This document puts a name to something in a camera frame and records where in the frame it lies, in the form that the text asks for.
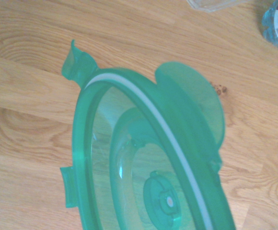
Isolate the green translucent container lid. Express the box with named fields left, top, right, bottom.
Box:
left=60, top=39, right=237, bottom=230

